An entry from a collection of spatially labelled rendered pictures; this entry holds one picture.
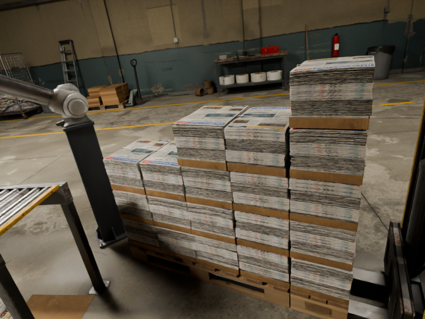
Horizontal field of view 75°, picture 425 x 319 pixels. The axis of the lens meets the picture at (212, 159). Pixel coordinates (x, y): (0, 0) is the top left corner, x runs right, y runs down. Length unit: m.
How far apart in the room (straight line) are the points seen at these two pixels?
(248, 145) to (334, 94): 0.41
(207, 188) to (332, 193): 0.61
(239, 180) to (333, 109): 0.54
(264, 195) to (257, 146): 0.25
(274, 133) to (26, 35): 9.48
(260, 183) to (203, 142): 0.34
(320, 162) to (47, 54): 9.30
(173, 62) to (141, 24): 1.29
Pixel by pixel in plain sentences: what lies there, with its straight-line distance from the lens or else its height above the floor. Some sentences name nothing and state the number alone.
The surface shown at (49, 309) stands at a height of 0.00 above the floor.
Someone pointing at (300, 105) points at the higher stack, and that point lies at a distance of 1.16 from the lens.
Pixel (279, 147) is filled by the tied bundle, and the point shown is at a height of 0.98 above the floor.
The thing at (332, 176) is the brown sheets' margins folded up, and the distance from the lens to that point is 1.24.
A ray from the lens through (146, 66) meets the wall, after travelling 8.59.
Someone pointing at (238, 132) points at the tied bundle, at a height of 1.04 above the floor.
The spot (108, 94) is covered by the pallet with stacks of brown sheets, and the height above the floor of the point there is 0.41.
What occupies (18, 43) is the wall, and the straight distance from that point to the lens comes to 10.44.
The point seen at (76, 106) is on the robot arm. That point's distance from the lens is 1.90.
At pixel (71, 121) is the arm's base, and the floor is 1.03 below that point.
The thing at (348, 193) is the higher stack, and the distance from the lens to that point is 1.28.
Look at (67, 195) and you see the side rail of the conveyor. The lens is 1.78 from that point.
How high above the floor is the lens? 1.44
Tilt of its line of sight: 24 degrees down
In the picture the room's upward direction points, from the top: 8 degrees counter-clockwise
